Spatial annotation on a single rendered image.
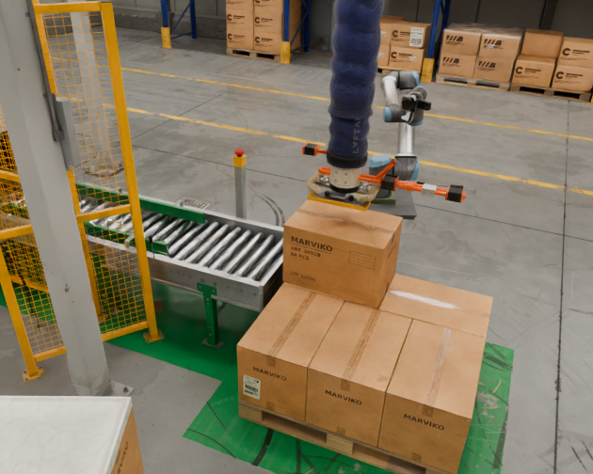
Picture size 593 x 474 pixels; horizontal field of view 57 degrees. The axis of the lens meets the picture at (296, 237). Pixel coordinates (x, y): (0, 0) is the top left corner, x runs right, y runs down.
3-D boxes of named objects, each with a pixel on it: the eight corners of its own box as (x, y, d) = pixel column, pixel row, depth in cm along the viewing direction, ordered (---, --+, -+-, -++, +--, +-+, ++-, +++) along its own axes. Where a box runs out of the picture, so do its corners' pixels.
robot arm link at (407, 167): (392, 181, 388) (395, 73, 381) (416, 181, 386) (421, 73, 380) (393, 181, 372) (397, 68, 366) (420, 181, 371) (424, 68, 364)
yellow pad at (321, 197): (306, 199, 304) (307, 191, 302) (312, 192, 312) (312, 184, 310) (365, 212, 294) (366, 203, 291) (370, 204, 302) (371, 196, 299)
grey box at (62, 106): (40, 158, 254) (26, 95, 239) (49, 154, 259) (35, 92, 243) (74, 165, 248) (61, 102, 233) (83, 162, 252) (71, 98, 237)
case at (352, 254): (282, 281, 334) (282, 224, 313) (308, 250, 365) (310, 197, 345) (376, 308, 313) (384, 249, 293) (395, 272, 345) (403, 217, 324)
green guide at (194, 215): (31, 182, 441) (29, 172, 436) (41, 178, 449) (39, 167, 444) (203, 224, 390) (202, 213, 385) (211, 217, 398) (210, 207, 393)
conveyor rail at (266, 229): (43, 195, 455) (39, 174, 445) (48, 193, 459) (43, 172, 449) (299, 259, 382) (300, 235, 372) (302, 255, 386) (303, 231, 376)
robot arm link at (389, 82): (379, 68, 376) (384, 108, 322) (398, 68, 375) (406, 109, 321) (378, 85, 383) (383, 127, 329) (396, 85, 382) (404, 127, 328)
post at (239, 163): (237, 274, 434) (232, 156, 383) (241, 269, 440) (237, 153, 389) (245, 276, 432) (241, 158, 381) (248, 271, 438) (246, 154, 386)
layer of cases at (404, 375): (238, 399, 305) (235, 344, 284) (304, 299, 384) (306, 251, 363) (456, 475, 267) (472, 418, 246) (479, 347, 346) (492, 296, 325)
